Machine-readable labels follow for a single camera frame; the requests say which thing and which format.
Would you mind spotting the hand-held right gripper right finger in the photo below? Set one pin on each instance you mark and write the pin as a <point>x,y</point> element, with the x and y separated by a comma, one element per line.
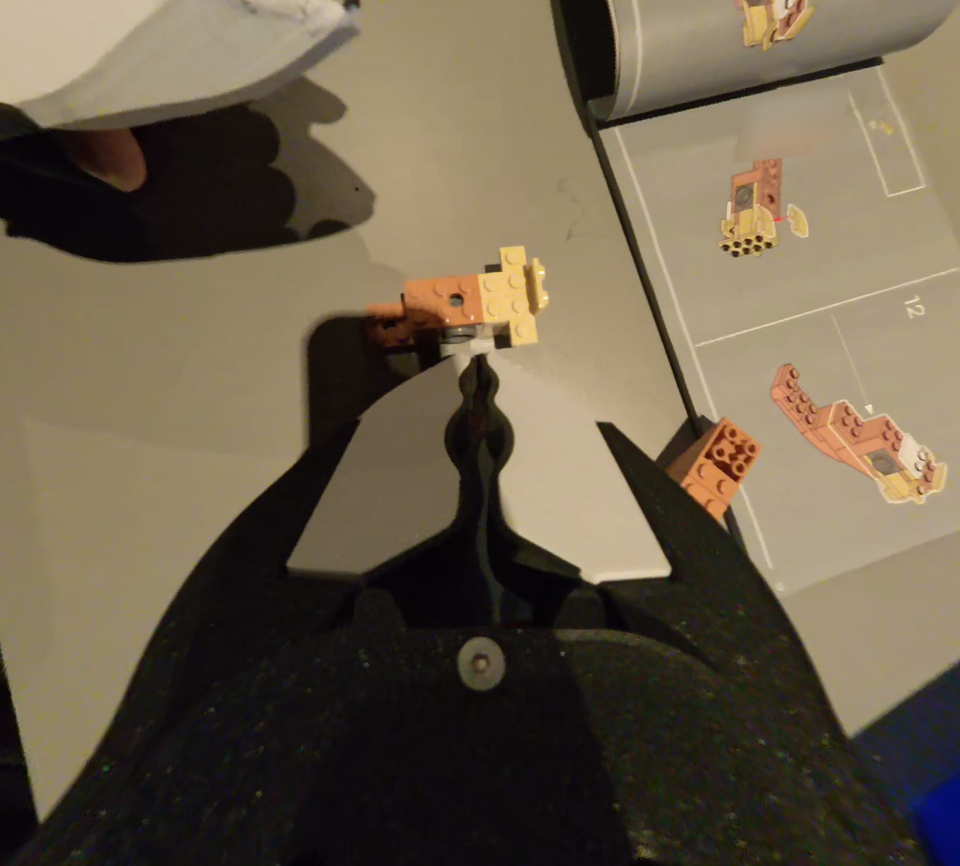
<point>577,506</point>

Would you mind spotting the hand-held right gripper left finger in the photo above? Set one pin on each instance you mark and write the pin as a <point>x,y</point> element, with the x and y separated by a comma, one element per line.
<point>375,499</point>

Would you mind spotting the brown and tan brick model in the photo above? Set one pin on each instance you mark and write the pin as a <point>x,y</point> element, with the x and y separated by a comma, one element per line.
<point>465,296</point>

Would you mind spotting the grey desk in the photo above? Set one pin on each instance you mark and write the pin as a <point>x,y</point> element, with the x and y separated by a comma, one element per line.
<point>465,131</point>

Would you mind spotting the person's left hand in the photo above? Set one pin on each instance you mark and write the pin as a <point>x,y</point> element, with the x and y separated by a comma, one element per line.
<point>112,158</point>

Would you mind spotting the brown toy brick block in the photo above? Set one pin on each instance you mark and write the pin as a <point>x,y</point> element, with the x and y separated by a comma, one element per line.
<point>712,469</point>

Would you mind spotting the grey instruction booklet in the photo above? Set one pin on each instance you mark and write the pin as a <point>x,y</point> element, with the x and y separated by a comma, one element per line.
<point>825,259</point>

